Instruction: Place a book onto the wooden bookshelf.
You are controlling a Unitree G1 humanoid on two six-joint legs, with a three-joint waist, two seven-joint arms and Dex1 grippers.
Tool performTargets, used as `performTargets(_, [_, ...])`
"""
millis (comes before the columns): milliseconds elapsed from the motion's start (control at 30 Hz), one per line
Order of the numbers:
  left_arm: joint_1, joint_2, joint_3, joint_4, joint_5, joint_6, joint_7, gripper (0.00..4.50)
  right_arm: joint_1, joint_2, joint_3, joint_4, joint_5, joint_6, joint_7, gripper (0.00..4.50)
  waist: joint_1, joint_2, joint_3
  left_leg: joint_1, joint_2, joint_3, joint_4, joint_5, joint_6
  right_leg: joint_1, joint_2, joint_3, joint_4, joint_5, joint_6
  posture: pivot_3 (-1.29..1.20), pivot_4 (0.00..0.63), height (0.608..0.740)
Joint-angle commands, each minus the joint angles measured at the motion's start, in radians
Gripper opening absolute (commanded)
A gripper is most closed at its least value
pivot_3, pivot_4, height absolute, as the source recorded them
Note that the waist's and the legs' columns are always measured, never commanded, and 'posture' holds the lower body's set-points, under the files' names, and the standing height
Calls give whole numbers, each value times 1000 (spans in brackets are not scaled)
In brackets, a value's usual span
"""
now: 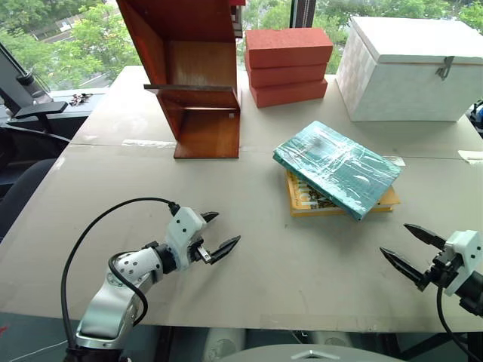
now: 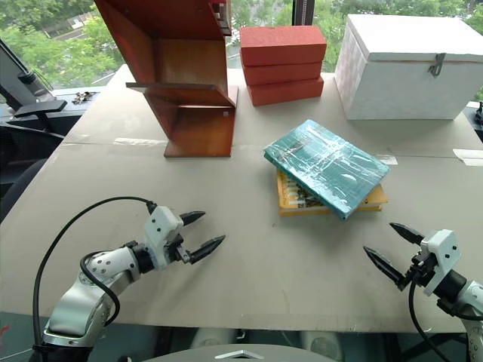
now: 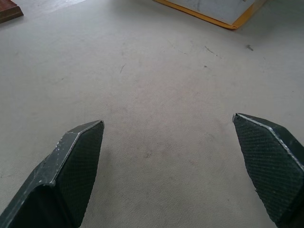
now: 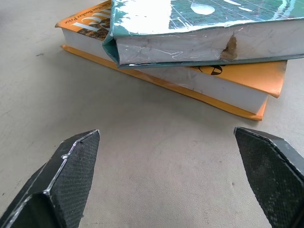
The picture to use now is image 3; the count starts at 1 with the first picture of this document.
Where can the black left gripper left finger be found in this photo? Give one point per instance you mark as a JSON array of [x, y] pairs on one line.
[[61, 180]]

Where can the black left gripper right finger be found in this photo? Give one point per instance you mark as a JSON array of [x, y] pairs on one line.
[[273, 164]]

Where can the yellow-rimmed white tray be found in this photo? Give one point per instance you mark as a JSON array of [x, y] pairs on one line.
[[213, 9]]

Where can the brown wooden block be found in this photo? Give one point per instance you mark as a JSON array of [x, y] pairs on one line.
[[9, 9]]

